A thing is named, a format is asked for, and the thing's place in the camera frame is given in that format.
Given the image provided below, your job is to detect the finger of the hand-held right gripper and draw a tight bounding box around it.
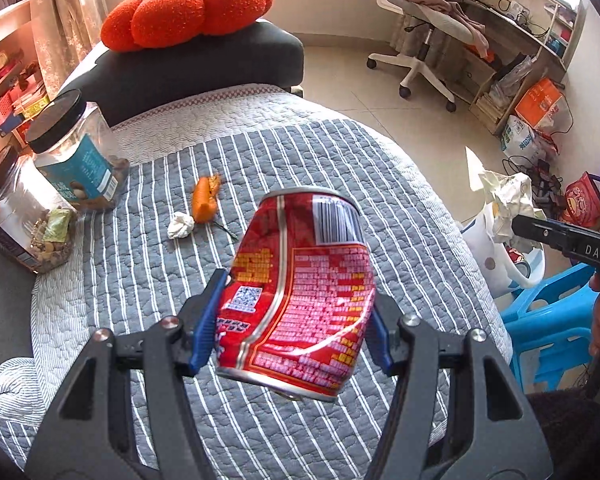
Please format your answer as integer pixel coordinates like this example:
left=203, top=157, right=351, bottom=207
left=511, top=214, right=575, bottom=257

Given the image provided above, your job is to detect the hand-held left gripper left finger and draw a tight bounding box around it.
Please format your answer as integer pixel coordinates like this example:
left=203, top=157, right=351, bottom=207
left=24, top=269, right=229, bottom=480

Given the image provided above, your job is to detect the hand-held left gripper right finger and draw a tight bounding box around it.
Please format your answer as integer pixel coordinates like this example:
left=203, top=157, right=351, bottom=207
left=367, top=294, right=553, bottom=480

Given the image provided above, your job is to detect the large white tissue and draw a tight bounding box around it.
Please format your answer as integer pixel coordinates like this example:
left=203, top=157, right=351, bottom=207
left=466, top=147, right=537, bottom=253

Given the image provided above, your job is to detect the white trash bin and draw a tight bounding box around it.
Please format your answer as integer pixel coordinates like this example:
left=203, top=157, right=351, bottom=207
left=461, top=204, right=547, bottom=292

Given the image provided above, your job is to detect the red drink can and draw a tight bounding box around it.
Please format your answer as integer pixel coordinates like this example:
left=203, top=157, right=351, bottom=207
left=215, top=186, right=379, bottom=402

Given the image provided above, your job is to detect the person's right hand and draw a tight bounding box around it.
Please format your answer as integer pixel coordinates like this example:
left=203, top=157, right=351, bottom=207
left=588, top=271, right=600, bottom=357

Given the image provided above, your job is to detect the red gift bag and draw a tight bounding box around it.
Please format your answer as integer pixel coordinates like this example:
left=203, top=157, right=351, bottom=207
left=561, top=172, right=600, bottom=227

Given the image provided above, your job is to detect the blue plastic stool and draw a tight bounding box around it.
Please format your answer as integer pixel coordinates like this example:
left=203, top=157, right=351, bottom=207
left=499, top=260, right=600, bottom=393

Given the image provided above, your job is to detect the white printed bag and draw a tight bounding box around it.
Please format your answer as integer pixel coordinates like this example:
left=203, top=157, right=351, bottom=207
left=500, top=114, right=540, bottom=162

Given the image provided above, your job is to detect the grey striped quilt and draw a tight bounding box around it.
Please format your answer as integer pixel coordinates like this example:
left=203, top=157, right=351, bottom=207
left=0, top=85, right=512, bottom=480

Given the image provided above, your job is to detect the small white crumpled tissue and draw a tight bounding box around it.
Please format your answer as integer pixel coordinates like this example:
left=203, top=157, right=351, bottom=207
left=168, top=211, right=197, bottom=240

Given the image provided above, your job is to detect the orange cardboard box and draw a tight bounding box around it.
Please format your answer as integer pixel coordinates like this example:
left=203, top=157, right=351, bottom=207
left=514, top=77, right=567, bottom=132

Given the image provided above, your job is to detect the orange carrot toy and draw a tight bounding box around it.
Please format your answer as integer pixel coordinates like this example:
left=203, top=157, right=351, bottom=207
left=192, top=174, right=224, bottom=224

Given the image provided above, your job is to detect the dark grey flat cushion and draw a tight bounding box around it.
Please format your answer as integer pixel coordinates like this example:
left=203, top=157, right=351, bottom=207
left=0, top=232, right=46, bottom=397

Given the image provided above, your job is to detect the wooden desk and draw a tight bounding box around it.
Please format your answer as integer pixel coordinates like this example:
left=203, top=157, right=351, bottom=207
left=460, top=0, right=587, bottom=136

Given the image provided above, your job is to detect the teal label plastic jar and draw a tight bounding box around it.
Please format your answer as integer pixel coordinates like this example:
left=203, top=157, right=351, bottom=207
left=24, top=88, right=130, bottom=211

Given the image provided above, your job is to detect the white label plastic jar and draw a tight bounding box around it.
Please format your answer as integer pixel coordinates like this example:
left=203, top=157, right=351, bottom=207
left=0, top=145, right=79, bottom=274

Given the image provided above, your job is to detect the white office chair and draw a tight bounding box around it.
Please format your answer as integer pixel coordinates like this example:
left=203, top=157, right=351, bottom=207
left=367, top=0, right=491, bottom=113

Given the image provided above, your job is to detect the dark grey bolster cushion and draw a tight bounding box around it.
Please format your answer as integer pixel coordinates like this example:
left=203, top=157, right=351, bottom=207
left=54, top=19, right=305, bottom=127

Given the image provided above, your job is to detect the orange pumpkin cushion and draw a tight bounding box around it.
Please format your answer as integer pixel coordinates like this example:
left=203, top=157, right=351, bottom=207
left=100, top=0, right=275, bottom=54

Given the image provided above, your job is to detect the sheer floral curtain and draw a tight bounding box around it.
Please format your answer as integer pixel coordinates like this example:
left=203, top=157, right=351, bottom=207
left=28, top=0, right=106, bottom=102

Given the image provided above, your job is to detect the white wall shelf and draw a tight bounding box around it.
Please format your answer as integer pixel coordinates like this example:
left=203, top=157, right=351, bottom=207
left=0, top=0, right=51, bottom=162

